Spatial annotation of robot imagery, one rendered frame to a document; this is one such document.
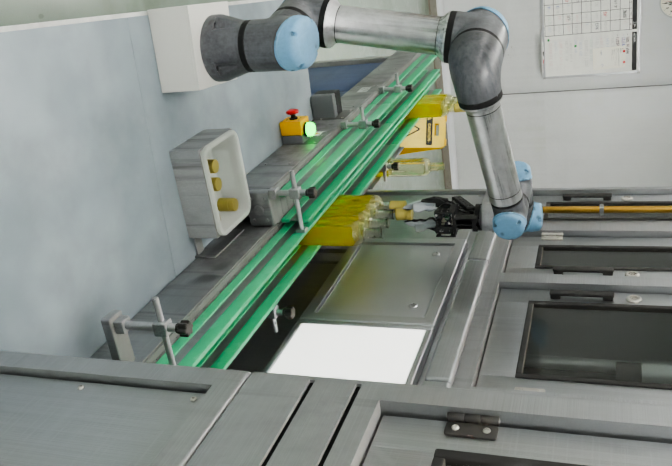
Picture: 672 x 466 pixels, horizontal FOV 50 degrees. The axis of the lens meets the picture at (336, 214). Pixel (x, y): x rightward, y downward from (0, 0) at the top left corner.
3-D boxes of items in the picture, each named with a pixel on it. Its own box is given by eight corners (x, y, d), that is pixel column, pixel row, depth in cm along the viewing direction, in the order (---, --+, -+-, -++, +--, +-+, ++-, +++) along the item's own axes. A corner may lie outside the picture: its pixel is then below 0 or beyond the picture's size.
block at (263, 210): (249, 227, 190) (273, 227, 188) (243, 193, 187) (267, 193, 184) (255, 221, 193) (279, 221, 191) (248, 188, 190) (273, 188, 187)
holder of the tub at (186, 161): (194, 258, 177) (222, 259, 174) (168, 151, 166) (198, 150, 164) (225, 229, 191) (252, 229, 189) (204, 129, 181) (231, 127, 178)
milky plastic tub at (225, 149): (190, 239, 174) (222, 239, 171) (169, 150, 166) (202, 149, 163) (223, 210, 189) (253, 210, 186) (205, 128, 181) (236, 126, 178)
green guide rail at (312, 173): (276, 197, 189) (304, 196, 186) (275, 193, 189) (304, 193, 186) (421, 56, 340) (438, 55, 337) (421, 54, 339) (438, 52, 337)
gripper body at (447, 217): (430, 211, 189) (477, 211, 184) (437, 198, 196) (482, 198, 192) (433, 238, 192) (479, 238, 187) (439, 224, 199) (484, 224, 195)
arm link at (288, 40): (237, 31, 156) (295, 27, 151) (261, 7, 166) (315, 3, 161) (252, 82, 163) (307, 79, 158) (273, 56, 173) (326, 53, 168)
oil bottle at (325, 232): (289, 245, 198) (363, 247, 191) (286, 227, 196) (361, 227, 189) (297, 237, 203) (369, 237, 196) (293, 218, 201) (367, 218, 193)
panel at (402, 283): (221, 445, 143) (387, 465, 131) (218, 432, 142) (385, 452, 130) (356, 246, 220) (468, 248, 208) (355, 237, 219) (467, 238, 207)
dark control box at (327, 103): (312, 119, 248) (335, 118, 245) (308, 96, 245) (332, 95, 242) (320, 112, 255) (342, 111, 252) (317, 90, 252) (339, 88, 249)
